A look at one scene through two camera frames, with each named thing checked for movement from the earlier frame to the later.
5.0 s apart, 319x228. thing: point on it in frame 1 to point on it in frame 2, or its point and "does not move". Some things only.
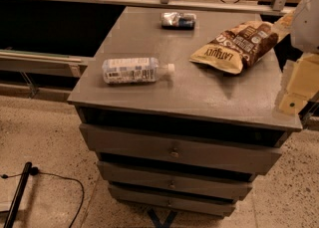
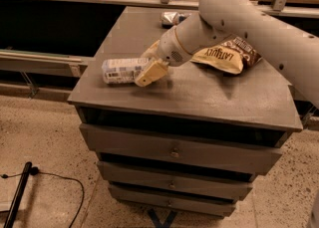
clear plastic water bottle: (135, 70) does not move
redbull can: (177, 20) does not move
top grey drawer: (180, 151) does not move
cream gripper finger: (302, 86) to (152, 73)
